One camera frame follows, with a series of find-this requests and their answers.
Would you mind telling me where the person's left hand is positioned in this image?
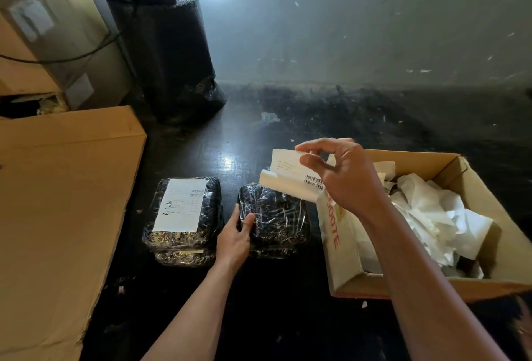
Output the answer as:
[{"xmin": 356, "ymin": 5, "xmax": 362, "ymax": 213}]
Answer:
[{"xmin": 216, "ymin": 204, "xmax": 256, "ymax": 271}]

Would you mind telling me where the person's right hand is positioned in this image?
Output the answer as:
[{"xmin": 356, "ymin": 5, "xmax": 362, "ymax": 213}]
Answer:
[{"xmin": 295, "ymin": 137, "xmax": 392, "ymax": 220}]

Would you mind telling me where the white shipping label sheet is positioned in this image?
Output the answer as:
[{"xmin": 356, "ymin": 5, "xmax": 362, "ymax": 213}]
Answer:
[{"xmin": 259, "ymin": 149, "xmax": 330, "ymax": 204}]

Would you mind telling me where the person's left forearm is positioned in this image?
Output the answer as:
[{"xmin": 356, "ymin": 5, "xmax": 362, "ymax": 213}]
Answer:
[{"xmin": 141, "ymin": 258, "xmax": 247, "ymax": 361}]

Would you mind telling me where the person's right forearm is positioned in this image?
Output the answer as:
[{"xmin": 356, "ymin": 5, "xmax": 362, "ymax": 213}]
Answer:
[{"xmin": 361, "ymin": 200, "xmax": 510, "ymax": 361}]

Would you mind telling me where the black wrapped parcel with label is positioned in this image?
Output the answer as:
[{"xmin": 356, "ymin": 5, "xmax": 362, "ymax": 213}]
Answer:
[{"xmin": 142, "ymin": 176, "xmax": 225, "ymax": 254}]

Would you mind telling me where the pile of white backing paper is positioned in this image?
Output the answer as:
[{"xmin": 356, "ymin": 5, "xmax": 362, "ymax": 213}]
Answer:
[{"xmin": 357, "ymin": 160, "xmax": 494, "ymax": 279}]

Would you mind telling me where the black bubble wrap roll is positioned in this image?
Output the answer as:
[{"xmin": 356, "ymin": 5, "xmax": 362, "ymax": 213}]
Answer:
[{"xmin": 86, "ymin": 0, "xmax": 228, "ymax": 125}]

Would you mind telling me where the large flat cardboard box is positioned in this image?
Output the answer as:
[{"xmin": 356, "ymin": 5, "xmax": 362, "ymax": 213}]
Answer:
[{"xmin": 0, "ymin": 106, "xmax": 147, "ymax": 361}]

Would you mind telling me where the open cardboard box red print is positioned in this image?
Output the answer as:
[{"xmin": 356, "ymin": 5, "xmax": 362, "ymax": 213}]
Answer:
[{"xmin": 318, "ymin": 149, "xmax": 532, "ymax": 303}]

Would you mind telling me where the taped brown cardboard box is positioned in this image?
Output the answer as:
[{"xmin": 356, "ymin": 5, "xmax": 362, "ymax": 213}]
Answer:
[{"xmin": 0, "ymin": 0, "xmax": 134, "ymax": 112}]

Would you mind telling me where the black cable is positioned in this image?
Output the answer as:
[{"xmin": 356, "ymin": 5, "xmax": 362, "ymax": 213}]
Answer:
[{"xmin": 0, "ymin": 31, "xmax": 122, "ymax": 65}]

